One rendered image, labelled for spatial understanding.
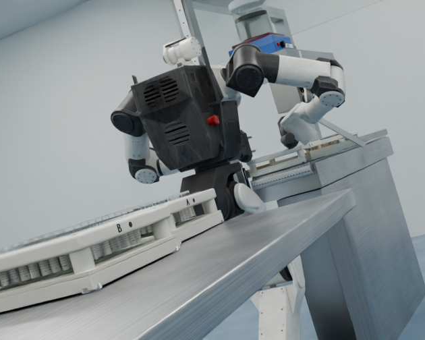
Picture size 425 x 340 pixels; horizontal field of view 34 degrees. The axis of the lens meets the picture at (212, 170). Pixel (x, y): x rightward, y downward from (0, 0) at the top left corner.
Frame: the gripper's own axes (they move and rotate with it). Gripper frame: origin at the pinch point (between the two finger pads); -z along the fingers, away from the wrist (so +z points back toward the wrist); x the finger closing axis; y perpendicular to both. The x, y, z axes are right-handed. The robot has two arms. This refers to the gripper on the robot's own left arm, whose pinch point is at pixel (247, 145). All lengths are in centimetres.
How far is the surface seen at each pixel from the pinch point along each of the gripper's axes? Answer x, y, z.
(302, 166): 14.0, 15.8, -8.4
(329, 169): 18.3, 18.0, -25.7
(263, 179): 14.4, -1.2, -5.9
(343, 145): 10, 14, -53
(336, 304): 72, 7, -20
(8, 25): -188, -364, -227
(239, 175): 10.5, -7.3, 1.0
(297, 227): 19, 99, 152
